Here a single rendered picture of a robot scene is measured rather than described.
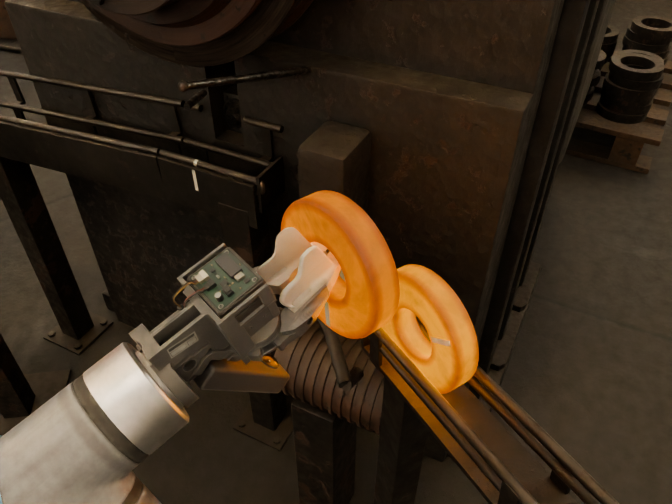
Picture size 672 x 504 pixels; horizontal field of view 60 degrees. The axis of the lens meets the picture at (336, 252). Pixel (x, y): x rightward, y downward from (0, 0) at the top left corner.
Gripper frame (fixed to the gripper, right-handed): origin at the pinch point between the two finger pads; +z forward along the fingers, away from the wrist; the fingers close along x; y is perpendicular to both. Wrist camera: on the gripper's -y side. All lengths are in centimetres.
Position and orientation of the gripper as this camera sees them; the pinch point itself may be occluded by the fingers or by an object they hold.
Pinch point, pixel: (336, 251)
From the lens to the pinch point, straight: 58.4
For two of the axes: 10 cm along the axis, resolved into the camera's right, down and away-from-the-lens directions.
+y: -2.1, -6.1, -7.7
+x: -6.4, -5.1, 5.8
